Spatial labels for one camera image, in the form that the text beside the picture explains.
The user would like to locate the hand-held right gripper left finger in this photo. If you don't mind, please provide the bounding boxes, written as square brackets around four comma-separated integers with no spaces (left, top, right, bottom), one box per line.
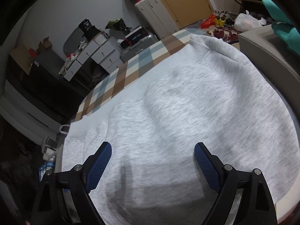
[30,141,112,225]

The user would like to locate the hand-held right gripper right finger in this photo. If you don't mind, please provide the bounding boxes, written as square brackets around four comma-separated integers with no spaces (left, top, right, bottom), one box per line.
[194,142,278,225]

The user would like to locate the light grey hoodie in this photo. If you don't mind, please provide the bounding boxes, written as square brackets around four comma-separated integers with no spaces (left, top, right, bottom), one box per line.
[62,35,300,225]

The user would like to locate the blue plaid cloth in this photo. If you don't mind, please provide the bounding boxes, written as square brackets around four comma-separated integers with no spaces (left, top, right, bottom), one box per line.
[39,155,58,183]

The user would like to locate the black duffel bag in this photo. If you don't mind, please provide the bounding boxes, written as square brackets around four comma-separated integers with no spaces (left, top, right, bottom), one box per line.
[88,61,106,82]

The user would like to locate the checkered bed sheet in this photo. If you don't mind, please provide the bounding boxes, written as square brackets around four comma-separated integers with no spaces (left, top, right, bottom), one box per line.
[76,28,202,122]

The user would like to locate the pile of crumpled papers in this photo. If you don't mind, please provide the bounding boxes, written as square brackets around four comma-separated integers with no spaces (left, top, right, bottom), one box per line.
[58,41,88,77]

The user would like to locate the white desk with drawers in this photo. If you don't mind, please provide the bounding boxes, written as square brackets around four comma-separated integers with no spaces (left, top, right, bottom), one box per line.
[63,34,125,81]

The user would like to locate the silver suitcase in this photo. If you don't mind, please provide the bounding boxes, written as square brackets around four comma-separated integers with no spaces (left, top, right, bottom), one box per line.
[119,33,160,64]

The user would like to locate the grey rounded board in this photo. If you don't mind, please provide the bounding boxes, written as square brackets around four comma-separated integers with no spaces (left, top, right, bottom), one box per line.
[63,27,86,57]

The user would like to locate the open cardboard box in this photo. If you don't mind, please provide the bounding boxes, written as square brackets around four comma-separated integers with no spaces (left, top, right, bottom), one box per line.
[37,36,52,51]

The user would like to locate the flat cardboard sheet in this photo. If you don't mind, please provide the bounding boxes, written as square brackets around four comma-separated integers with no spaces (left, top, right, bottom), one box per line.
[9,44,35,75]

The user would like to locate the black and red shoe box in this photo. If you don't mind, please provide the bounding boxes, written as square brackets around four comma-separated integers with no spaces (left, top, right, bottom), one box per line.
[124,26,148,44]

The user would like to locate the scattered pile of shoes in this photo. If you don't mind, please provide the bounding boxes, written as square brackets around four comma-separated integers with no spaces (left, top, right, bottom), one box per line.
[212,9,239,41]

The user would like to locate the black box white print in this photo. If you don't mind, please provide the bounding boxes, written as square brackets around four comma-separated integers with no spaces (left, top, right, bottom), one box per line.
[78,19,92,32]

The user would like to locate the dark wrapped flower bouquet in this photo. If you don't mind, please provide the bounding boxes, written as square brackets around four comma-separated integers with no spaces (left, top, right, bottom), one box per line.
[105,17,128,32]

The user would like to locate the orange plastic bag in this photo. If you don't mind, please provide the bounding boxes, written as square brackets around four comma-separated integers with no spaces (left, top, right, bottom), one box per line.
[201,14,216,29]

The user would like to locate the white plastic bag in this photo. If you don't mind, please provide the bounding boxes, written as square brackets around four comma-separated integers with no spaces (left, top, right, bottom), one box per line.
[234,10,263,32]

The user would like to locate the teal cloth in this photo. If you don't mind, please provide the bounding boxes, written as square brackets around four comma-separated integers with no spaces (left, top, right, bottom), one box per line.
[261,0,300,57]

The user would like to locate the white suitcase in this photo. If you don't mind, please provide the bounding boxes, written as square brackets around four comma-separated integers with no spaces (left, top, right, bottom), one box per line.
[134,0,180,40]

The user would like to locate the wooden door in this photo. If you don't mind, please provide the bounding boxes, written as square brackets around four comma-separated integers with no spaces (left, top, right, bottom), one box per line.
[142,0,214,30]

